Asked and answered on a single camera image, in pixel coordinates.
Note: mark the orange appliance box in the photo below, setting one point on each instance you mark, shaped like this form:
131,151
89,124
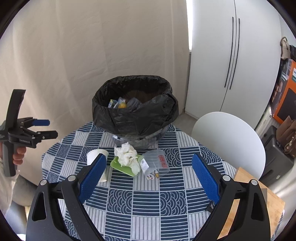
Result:
283,99

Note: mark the dark grey storage box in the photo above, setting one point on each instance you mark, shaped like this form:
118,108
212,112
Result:
277,162

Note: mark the person's left hand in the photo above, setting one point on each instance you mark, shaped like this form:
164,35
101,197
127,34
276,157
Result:
18,156

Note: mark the white refrigerator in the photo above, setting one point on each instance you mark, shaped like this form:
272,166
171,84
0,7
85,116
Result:
235,58

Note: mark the brown leather handbag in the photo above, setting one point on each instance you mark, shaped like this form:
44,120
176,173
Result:
285,135

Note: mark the green plastic tray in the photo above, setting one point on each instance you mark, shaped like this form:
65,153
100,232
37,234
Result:
124,169

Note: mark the white tissue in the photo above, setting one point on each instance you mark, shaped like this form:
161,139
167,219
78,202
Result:
127,157

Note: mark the clear cup with tissue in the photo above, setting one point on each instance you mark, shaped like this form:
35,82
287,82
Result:
154,164

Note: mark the person's white sleeved forearm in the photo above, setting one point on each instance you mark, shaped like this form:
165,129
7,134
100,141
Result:
6,187

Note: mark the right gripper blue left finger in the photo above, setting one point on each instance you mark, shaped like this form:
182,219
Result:
45,220

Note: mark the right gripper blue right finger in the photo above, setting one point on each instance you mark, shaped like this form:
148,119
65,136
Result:
205,174

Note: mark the white round chair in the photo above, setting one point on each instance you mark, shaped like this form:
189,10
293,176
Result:
233,140

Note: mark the black bag lined trash bin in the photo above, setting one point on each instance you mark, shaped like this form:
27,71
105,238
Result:
135,109

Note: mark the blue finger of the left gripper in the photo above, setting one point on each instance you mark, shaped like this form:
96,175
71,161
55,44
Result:
37,122
46,135

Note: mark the blue white patterned tablecloth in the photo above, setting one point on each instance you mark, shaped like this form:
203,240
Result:
171,207

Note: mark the white paper cup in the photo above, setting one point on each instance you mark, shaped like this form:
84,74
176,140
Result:
94,159

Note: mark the wooden cutting board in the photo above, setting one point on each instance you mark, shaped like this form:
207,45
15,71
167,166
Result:
251,221

